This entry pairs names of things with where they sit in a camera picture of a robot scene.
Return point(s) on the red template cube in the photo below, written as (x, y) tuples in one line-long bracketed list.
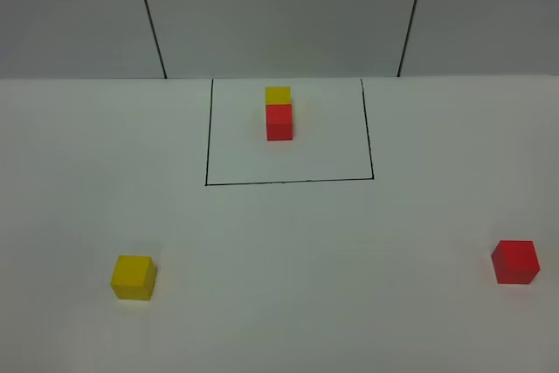
[(279, 122)]

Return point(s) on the yellow template cube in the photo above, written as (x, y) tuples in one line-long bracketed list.
[(278, 95)]

